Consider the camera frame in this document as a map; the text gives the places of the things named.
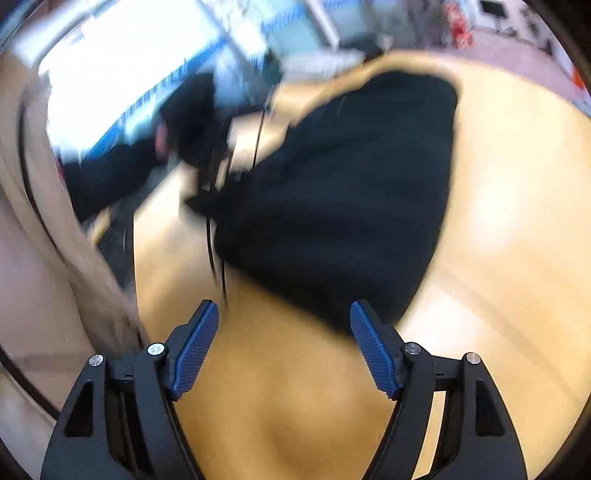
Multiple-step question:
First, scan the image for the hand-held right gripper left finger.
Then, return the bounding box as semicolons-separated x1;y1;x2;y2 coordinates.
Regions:
41;299;220;480

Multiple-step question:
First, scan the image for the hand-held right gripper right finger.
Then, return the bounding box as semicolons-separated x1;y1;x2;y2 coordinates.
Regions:
349;299;528;480

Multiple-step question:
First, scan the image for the black fleece zip jacket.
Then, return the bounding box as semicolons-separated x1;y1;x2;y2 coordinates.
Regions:
213;69;461;334

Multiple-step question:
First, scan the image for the person's left forearm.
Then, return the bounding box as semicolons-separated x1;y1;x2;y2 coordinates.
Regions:
59;136;172;223

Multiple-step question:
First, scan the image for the beige cloth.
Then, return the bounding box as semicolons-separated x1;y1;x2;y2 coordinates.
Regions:
0;46;144;416

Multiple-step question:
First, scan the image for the stack of red boxes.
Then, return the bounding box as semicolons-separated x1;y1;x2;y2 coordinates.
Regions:
448;2;474;47

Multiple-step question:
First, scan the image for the black cable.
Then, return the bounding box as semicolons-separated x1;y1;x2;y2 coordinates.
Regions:
205;80;275;310

